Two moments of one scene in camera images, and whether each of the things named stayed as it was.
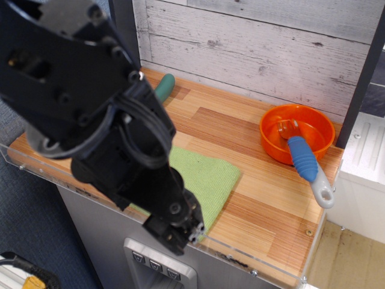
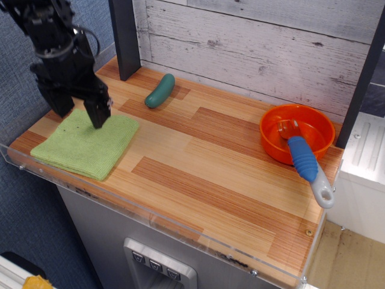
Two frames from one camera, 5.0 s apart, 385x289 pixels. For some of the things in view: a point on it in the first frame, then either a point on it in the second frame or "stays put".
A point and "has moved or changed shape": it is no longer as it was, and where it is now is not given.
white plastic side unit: x=358 y=205 stays put
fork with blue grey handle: x=305 y=162 stays put
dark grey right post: x=352 y=117 stays put
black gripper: x=157 y=191 to x=69 y=71
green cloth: x=209 y=182 has moved or changed shape
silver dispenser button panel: x=149 y=267 stays put
